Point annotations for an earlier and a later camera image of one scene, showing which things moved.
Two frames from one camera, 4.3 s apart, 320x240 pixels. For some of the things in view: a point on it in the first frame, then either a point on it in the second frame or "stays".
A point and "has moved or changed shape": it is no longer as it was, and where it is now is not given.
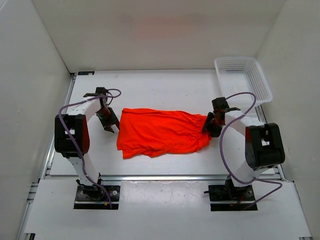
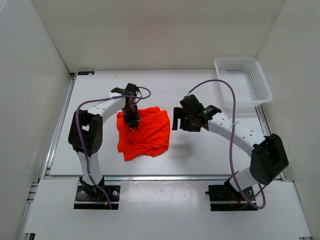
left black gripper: (113, 120) to (130, 122)
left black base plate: (95, 197) stays
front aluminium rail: (164, 177) stays
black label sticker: (86, 73) stays
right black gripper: (215, 133) to (180, 113)
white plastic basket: (239, 75) stays
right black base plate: (227, 193) stays
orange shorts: (149, 133) has moved or changed shape
